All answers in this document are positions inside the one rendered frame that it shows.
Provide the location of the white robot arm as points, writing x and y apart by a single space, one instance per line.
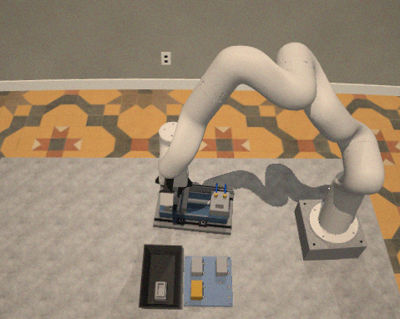
289 83

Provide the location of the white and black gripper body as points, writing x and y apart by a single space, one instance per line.
180 181

